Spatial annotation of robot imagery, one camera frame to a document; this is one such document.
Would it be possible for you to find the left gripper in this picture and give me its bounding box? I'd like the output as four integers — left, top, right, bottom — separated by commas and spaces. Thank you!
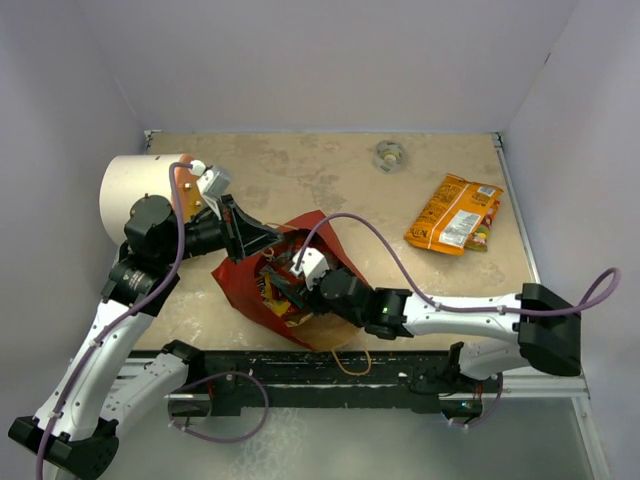
160, 193, 283, 265

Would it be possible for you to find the red paper bag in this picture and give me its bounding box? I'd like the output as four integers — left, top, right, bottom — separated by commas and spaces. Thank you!
212, 210, 360, 353

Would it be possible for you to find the orange kettle chips bag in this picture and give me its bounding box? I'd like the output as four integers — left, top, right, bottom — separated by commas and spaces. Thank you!
404, 174, 503, 256

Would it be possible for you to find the colourful candy bag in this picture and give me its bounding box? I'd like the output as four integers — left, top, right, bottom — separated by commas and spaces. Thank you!
465, 200, 501, 252

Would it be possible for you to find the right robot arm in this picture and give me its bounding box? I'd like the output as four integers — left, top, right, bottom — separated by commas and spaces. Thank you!
291, 267, 582, 391

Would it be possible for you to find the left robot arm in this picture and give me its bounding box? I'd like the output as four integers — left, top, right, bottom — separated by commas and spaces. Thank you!
8, 195, 284, 479

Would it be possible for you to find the white cylinder with orange end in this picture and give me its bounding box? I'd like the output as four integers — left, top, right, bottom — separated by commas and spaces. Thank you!
99, 153, 206, 246

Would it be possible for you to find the clear tape roll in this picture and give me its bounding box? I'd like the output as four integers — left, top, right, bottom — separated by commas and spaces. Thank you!
373, 140, 408, 174

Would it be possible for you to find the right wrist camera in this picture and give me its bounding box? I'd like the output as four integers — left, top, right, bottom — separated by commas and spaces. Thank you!
290, 247, 330, 291

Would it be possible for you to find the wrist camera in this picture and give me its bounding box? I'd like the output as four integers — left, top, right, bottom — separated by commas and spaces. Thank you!
190, 159, 232, 214
290, 247, 330, 291

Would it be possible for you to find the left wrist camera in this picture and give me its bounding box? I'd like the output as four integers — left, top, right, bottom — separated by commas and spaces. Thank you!
190, 159, 232, 214

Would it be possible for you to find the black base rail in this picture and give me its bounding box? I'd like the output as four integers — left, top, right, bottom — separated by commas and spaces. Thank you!
164, 339, 504, 419

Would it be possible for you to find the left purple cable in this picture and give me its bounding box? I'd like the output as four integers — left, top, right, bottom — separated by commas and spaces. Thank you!
34, 160, 196, 480

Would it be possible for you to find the purple cable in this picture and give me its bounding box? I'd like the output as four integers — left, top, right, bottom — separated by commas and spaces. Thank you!
294, 213, 622, 317
34, 160, 196, 480

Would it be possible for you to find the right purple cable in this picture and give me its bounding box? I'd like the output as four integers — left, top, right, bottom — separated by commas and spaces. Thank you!
294, 213, 622, 317

